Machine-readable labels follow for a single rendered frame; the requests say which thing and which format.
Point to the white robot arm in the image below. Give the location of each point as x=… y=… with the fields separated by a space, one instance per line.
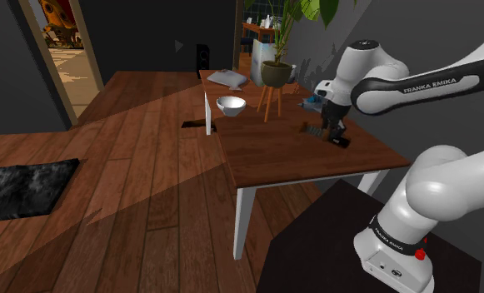
x=436 y=186

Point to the tan door frame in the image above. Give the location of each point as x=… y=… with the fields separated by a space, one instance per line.
x=59 y=87

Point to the grey flat pouch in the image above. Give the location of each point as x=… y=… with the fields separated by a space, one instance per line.
x=226 y=78

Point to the wooden side table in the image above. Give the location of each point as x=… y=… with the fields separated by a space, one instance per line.
x=257 y=29

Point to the black speaker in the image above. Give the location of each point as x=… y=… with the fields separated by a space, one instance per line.
x=202 y=61

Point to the potted plant on wooden stand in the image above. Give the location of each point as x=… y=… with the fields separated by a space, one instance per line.
x=275 y=74

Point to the black rug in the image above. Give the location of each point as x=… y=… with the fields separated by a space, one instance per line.
x=20 y=188

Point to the dark robot stand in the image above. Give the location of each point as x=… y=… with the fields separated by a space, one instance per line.
x=314 y=243

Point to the white and blue box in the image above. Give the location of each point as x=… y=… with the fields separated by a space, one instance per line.
x=258 y=61

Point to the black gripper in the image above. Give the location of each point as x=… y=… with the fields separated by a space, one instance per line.
x=334 y=111

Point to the wooden table with white legs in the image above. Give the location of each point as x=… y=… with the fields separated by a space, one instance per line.
x=274 y=154

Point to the white bowl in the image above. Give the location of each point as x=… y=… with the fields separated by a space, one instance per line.
x=230 y=104

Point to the blue and grey object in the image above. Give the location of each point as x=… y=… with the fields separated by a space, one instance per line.
x=312 y=104

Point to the brown brush with grey bristles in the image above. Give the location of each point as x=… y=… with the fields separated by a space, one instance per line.
x=312 y=130

